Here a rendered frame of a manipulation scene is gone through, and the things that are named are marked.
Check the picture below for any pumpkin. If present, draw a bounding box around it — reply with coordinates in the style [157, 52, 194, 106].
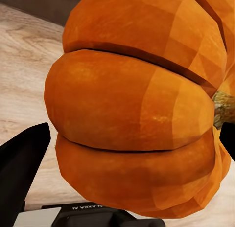
[44, 0, 235, 219]

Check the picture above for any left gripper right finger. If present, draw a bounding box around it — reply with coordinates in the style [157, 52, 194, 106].
[219, 122, 235, 161]

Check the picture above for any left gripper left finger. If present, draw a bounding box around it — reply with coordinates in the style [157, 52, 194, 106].
[0, 123, 51, 227]

